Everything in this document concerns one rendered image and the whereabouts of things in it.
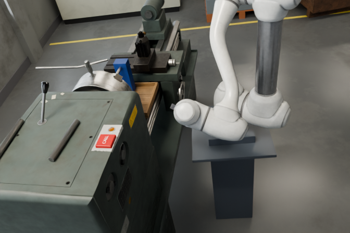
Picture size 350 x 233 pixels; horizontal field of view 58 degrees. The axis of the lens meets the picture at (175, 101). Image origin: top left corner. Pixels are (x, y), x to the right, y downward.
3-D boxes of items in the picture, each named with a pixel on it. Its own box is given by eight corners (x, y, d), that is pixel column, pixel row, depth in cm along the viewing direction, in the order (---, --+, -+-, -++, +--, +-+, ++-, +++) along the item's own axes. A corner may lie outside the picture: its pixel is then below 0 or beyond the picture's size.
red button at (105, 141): (112, 150, 112) (110, 145, 111) (96, 149, 113) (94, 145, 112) (116, 138, 117) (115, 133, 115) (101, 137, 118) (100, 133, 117)
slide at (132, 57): (166, 73, 205) (165, 67, 202) (104, 74, 214) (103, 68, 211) (171, 58, 219) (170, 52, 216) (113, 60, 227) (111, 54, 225)
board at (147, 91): (148, 118, 182) (147, 113, 179) (90, 117, 189) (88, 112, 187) (158, 87, 204) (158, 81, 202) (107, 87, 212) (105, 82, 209)
